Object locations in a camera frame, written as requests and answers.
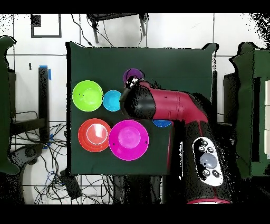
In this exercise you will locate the black square floor frame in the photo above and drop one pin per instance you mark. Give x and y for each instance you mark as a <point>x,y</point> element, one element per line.
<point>35,20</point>

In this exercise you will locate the large red-orange bowl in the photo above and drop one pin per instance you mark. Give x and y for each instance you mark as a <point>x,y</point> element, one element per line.
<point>84,137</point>

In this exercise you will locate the dark green table cloth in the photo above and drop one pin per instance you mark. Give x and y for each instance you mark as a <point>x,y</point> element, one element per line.
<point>137,61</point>

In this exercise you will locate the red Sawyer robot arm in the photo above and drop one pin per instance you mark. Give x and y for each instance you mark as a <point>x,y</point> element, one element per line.
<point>177,103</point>

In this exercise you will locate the purple plastic cup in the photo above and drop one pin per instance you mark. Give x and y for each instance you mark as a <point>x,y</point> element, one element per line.
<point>134,73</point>

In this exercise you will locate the black power strip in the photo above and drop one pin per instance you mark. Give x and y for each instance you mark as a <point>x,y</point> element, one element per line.
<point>71,187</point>

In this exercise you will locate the large lime green bowl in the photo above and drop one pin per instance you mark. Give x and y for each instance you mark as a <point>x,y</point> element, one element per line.
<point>87,100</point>

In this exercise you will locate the grey chair base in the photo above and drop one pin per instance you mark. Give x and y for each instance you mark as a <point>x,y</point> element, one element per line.
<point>29,152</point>

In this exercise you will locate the small dark blue bowl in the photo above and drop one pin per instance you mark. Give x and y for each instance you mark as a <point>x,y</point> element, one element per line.
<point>162,123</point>

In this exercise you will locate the small cyan bowl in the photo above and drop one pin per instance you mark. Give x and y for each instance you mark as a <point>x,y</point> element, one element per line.
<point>110,102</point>

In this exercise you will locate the blue tape strip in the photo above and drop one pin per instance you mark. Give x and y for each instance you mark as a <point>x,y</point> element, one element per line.
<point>49,74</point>

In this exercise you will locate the large pink bowl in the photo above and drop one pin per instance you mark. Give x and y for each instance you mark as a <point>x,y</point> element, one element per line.
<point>128,139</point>

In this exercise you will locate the green covered side table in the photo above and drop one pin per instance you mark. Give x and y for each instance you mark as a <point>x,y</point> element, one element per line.
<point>3,105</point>
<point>244,95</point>

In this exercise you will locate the black metal stand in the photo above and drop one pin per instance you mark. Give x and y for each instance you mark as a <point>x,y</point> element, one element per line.
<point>43,95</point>

